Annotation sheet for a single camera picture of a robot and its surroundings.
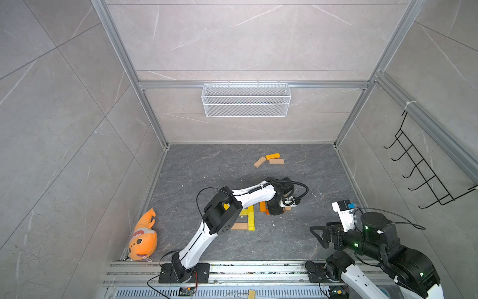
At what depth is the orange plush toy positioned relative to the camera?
730mm

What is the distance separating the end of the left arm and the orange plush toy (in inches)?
20.5

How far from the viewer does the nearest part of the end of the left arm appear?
69 centimetres
